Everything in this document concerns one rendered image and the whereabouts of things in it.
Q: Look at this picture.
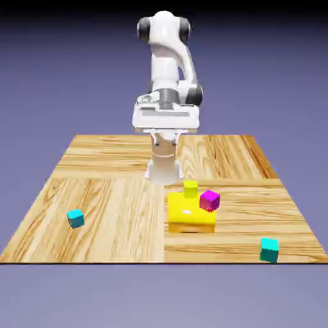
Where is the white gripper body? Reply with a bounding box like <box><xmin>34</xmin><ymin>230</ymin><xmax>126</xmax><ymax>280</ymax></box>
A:
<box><xmin>132</xmin><ymin>101</ymin><xmax>201</xmax><ymax>135</ymax></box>

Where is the small yellow cube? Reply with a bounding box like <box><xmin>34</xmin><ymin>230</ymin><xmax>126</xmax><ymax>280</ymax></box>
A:
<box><xmin>183</xmin><ymin>179</ymin><xmax>199</xmax><ymax>199</ymax></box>

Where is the small magenta cube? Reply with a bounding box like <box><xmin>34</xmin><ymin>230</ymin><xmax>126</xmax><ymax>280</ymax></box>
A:
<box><xmin>199</xmin><ymin>190</ymin><xmax>221</xmax><ymax>213</ymax></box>

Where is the small cyan cube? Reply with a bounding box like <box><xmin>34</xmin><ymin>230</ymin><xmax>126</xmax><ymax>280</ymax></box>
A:
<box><xmin>66</xmin><ymin>208</ymin><xmax>86</xmax><ymax>229</ymax></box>

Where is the small teal cube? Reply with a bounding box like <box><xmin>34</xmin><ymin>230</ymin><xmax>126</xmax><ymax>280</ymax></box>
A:
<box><xmin>259</xmin><ymin>237</ymin><xmax>281</xmax><ymax>265</ymax></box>

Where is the large yellow box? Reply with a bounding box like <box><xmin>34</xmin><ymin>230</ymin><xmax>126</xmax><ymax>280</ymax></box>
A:
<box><xmin>167</xmin><ymin>192</ymin><xmax>217</xmax><ymax>234</ymax></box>

